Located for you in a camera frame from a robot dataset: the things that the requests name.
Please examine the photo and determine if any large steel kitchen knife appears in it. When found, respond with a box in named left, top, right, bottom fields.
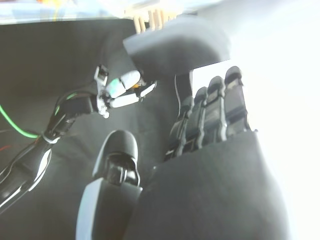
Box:
left=122, top=14, right=232, bottom=78

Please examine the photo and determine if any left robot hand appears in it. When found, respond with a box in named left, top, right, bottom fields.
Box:
left=74, top=65, right=293, bottom=240

